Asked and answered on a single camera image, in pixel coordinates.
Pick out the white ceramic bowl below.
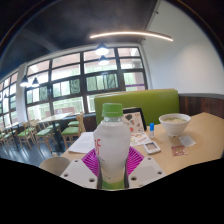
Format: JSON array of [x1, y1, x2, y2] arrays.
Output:
[[158, 112, 192, 138]]

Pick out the green upholstered bench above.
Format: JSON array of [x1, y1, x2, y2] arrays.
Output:
[[93, 88, 180, 126]]

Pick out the clear green-capped drink bottle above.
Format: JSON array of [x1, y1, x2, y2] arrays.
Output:
[[92, 102, 132, 190]]

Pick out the white paper sheets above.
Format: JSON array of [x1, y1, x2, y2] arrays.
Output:
[[67, 131, 96, 155]]

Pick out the small white paper slip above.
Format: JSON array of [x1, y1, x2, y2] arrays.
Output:
[[178, 134, 197, 148]]

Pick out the large dark-framed grid window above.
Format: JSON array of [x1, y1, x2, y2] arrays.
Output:
[[0, 46, 148, 126]]

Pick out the small white handheld device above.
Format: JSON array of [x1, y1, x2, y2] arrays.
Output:
[[142, 140, 162, 155]]

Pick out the group of green-seated wooden chairs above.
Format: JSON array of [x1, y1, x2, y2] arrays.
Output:
[[0, 111, 86, 151]]

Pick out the colourful printed leaflet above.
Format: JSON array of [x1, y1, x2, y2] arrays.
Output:
[[129, 131, 152, 147]]

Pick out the wooden dining table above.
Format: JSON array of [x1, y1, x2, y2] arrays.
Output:
[[37, 112, 73, 154]]

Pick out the small pink card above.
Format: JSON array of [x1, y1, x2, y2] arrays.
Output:
[[171, 144, 189, 157]]

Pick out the long curved ceiling light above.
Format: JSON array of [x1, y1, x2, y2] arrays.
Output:
[[89, 30, 174, 43]]

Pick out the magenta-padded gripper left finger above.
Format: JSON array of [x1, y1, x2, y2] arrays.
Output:
[[59, 148, 103, 190]]

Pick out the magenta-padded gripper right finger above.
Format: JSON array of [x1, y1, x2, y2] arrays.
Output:
[[123, 146, 167, 190]]

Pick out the group of dark pendant lamps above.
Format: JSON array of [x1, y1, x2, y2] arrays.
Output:
[[19, 42, 111, 88]]

